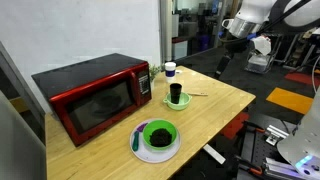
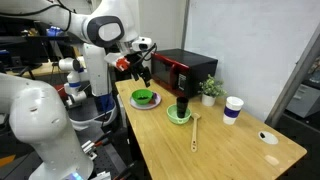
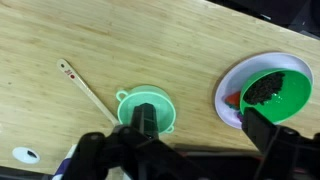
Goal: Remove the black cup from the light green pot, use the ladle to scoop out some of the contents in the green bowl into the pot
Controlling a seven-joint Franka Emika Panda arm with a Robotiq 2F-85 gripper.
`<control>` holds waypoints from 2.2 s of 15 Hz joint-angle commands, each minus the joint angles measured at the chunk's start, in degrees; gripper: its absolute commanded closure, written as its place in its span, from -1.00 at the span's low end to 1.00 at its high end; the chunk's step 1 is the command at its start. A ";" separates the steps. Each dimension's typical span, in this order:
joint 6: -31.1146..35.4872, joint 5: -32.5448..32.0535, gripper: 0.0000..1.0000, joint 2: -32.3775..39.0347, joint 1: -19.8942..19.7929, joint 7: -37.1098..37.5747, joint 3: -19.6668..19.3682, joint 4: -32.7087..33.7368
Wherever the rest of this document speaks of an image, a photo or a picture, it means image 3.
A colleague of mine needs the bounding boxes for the light green pot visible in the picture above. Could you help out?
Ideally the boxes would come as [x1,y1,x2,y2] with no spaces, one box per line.
[115,84,177,135]

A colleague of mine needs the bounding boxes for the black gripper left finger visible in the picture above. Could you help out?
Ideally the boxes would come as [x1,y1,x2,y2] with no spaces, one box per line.
[71,107,201,180]

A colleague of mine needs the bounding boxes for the red toy piece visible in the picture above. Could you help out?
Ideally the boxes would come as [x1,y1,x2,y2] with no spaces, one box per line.
[224,90,242,108]

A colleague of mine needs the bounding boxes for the green bowl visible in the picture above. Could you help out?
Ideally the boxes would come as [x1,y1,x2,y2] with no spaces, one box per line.
[239,68,313,125]

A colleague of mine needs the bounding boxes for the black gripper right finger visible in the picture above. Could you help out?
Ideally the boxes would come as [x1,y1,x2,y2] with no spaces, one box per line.
[242,107,320,180]

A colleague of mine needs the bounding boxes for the dark brown bean pile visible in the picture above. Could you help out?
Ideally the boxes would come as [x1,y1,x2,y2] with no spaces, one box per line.
[243,71,286,106]

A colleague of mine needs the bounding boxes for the pale lavender round plate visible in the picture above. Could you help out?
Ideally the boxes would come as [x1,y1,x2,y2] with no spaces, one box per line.
[214,51,315,130]

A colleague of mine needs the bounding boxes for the beige ladle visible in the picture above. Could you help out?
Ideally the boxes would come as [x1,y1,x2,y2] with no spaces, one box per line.
[56,58,122,127]

